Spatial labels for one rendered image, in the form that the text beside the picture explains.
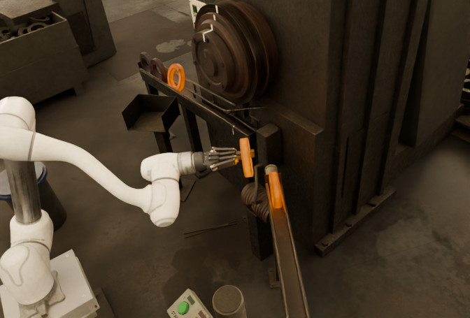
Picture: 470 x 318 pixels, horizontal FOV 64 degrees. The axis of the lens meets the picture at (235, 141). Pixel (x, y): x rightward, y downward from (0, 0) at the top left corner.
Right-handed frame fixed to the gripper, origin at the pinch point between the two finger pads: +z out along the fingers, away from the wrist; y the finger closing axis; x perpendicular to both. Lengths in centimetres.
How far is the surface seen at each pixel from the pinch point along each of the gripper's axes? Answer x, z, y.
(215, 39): 32, -6, -38
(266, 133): -12.7, 10.0, -26.8
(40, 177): -44, -128, -57
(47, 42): -22, -171, -220
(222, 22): 37, -2, -42
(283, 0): 44, 24, -36
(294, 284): -26, 11, 42
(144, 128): -30, -61, -71
